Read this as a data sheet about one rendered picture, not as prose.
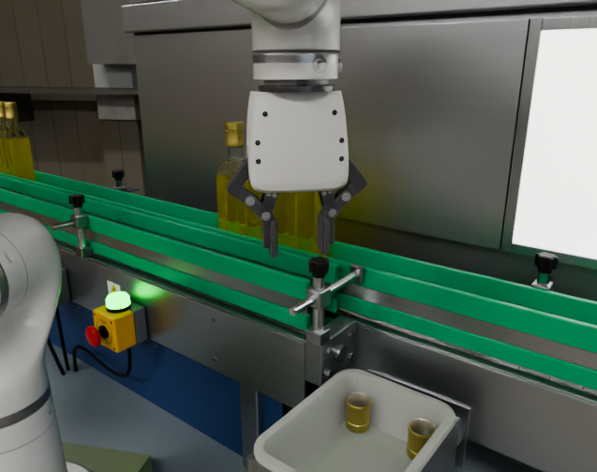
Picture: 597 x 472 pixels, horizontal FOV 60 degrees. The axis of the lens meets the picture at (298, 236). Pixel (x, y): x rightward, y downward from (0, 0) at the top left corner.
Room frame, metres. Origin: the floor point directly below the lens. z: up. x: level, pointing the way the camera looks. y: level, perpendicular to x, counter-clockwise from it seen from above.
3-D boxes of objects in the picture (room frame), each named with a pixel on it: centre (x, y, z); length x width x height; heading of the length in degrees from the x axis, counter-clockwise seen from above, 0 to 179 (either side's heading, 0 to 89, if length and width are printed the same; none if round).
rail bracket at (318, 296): (0.67, -0.04, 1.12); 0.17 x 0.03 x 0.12; 142
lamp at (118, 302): (0.88, 0.34, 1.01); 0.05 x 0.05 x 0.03
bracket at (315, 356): (0.69, -0.05, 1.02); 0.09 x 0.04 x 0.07; 142
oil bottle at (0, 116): (1.51, 0.85, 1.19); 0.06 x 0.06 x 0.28; 52
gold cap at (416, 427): (0.56, -0.16, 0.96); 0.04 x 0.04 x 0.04
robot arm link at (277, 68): (0.53, 0.00, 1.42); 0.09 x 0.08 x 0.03; 99
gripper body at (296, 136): (0.53, 0.00, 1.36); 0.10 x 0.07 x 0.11; 99
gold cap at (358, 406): (0.62, -0.08, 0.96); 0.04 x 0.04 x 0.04
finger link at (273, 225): (0.52, 0.04, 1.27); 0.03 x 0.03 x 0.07; 9
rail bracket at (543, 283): (0.69, -0.36, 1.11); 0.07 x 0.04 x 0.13; 142
